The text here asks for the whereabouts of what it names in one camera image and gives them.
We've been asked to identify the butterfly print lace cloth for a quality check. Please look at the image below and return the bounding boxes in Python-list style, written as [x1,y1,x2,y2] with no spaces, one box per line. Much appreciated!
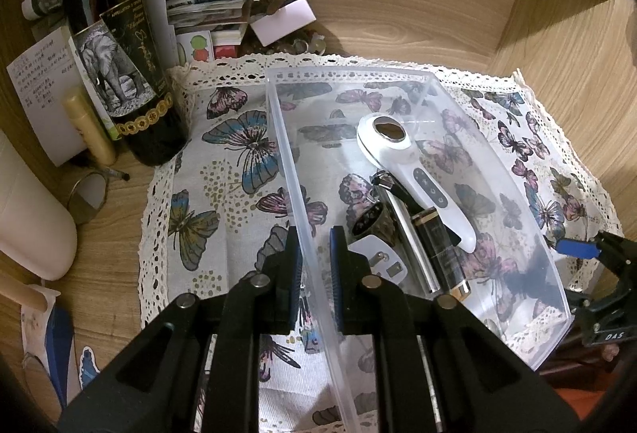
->
[139,55,625,433]

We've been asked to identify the white handheld facial device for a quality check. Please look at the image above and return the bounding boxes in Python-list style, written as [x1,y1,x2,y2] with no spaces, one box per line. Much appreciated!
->
[356,112,477,253]

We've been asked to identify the black dotted cylinder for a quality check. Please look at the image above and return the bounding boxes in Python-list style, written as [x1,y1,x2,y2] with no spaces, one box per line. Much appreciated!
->
[348,201,396,245]

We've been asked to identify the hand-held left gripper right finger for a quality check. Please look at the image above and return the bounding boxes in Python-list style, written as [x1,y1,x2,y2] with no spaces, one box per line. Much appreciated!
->
[330,225,582,433]

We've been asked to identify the silver metal tube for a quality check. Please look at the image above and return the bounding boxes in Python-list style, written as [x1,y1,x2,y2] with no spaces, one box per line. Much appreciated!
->
[372,169,441,294]

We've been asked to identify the stack of booklets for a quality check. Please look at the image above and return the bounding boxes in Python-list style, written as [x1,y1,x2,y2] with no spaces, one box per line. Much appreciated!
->
[166,0,260,60]

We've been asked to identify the blue butterfly sticker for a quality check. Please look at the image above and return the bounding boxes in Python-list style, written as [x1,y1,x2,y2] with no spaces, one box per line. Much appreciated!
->
[74,346,103,389]

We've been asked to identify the white plug adapter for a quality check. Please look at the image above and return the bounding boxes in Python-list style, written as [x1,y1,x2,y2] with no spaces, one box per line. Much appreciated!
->
[347,234,409,287]

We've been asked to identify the dark wine bottle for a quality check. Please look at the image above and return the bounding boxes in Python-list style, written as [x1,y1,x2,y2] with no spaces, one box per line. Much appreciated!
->
[64,0,190,167]

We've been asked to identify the yellow lip balm tube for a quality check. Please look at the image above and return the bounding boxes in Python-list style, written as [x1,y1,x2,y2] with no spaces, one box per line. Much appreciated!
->
[62,92,117,165]

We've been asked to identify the white handwritten note paper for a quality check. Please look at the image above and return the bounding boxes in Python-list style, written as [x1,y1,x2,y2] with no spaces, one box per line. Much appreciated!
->
[7,25,95,167]

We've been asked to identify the fruit sticker sheet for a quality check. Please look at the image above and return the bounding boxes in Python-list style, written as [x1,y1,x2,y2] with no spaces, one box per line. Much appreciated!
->
[176,29,215,63]

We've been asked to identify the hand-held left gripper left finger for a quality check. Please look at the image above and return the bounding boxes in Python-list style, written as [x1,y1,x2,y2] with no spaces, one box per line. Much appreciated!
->
[59,225,304,433]

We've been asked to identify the pale pink sticky note pad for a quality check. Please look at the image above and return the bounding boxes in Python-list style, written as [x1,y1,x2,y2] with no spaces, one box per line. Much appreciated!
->
[250,0,317,46]

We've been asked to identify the black and gold lipstick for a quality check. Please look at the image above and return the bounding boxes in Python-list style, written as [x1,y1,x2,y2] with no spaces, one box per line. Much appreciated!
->
[410,209,473,302]

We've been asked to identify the clear plastic storage box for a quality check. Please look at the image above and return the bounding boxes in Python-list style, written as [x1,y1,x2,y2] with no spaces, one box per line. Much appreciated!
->
[264,66,572,433]

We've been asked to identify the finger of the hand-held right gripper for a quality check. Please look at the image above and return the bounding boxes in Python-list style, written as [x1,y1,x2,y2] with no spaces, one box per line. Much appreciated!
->
[567,272,629,314]
[545,233,629,265]

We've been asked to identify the pale cylindrical device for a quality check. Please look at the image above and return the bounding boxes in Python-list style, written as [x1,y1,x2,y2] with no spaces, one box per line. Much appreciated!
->
[0,129,78,282]

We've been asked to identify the round metal-rimmed mirror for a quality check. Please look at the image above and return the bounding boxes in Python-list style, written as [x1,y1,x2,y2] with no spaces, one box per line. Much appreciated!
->
[66,167,131,225]

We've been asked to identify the blue flat object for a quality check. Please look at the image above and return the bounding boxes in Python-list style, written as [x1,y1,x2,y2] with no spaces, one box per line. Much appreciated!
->
[47,306,75,406]

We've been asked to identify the pile of brown trinkets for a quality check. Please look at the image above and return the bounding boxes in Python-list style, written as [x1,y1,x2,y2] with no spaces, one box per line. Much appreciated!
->
[244,0,326,58]

